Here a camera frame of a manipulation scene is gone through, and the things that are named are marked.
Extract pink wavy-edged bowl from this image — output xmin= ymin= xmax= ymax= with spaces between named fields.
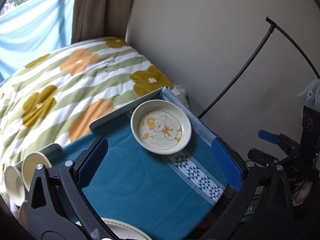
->
xmin=18 ymin=200 xmax=28 ymax=229

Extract plain cream bowl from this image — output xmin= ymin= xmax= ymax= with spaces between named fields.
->
xmin=4 ymin=166 xmax=26 ymax=207

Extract cream duck bowl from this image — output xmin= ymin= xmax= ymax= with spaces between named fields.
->
xmin=21 ymin=152 xmax=52 ymax=191

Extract large duck plate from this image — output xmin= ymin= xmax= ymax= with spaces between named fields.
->
xmin=75 ymin=217 xmax=153 ymax=240

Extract small duck plate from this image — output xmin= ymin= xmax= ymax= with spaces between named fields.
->
xmin=131 ymin=100 xmax=192 ymax=155

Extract teal patterned table cloth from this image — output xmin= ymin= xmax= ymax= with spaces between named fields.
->
xmin=47 ymin=87 xmax=230 ymax=238

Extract white folding bed table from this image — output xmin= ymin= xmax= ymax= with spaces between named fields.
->
xmin=38 ymin=88 xmax=161 ymax=165

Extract floral striped duvet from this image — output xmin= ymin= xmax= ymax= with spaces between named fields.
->
xmin=1 ymin=37 xmax=187 ymax=171

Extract black curved lamp pole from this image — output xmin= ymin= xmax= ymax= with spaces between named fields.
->
xmin=198 ymin=16 xmax=320 ymax=119

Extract light blue sheer curtain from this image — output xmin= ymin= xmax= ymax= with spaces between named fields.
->
xmin=1 ymin=0 xmax=74 ymax=81

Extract brown curtain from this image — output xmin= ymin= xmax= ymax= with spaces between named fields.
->
xmin=71 ymin=0 xmax=133 ymax=43

